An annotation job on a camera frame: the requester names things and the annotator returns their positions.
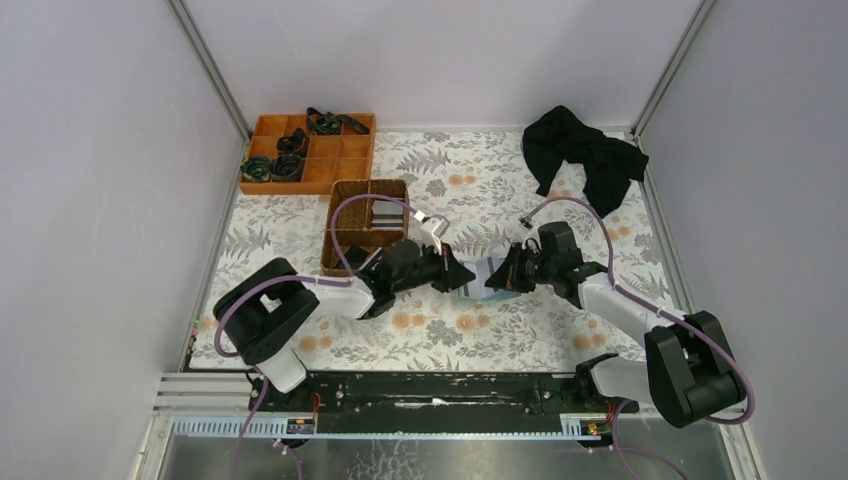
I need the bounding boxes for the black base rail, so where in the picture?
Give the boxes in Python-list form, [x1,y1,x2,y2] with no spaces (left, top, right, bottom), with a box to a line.
[249,371,639,425]

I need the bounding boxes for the black strap coil lower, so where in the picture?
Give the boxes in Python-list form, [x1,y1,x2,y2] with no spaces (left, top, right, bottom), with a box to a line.
[273,153,307,183]

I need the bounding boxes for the white slotted cable duct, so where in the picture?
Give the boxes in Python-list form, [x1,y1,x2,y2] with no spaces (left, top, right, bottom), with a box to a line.
[172,414,612,441]

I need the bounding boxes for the black strap coil middle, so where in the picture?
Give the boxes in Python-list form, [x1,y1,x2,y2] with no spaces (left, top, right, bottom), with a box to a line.
[277,128,311,158]

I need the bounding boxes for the black strap coil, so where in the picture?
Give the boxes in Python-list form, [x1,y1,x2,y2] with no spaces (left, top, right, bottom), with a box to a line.
[273,153,307,183]
[241,156,276,184]
[277,128,311,158]

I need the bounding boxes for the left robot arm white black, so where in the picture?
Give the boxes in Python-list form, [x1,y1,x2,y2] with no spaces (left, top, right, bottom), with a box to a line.
[213,240,476,393]

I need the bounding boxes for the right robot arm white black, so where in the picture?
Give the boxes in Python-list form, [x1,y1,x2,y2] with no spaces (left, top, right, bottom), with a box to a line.
[485,221,748,428]

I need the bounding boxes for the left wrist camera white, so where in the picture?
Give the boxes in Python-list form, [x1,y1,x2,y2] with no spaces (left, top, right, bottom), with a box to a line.
[414,211,450,255]

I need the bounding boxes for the black strap coil left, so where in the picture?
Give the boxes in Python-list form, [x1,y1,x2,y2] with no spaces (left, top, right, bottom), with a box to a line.
[241,156,276,184]

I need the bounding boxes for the black cloth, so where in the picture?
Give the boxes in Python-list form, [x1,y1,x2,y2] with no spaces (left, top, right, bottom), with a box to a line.
[521,105,649,217]

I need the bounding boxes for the green card holder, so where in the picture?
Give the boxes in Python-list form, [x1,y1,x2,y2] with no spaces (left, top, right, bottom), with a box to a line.
[456,256,518,302]

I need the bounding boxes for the black strap top tray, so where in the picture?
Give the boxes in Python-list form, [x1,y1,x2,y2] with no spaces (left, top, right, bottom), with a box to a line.
[305,107,371,137]

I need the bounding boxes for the woven brown basket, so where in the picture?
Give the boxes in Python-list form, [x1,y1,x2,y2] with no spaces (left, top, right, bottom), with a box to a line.
[320,179,410,277]

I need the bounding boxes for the black item in basket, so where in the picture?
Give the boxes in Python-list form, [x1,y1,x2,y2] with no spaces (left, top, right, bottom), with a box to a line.
[343,246,383,272]

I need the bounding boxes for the orange divided tray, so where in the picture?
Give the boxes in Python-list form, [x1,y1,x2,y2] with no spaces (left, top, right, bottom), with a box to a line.
[239,107,377,195]

